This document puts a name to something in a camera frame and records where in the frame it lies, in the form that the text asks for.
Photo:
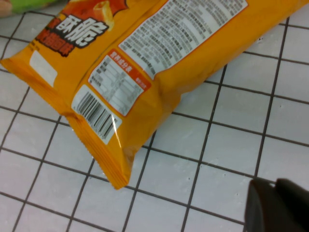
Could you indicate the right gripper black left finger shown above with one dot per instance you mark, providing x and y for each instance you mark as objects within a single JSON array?
[{"x": 260, "y": 210}]

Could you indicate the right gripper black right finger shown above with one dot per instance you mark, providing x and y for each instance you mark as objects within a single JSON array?
[{"x": 294, "y": 207}]

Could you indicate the orange snack bag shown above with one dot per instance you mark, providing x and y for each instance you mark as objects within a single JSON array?
[{"x": 169, "y": 79}]

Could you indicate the yellow foam cube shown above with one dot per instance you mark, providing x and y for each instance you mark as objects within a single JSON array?
[{"x": 33, "y": 6}]

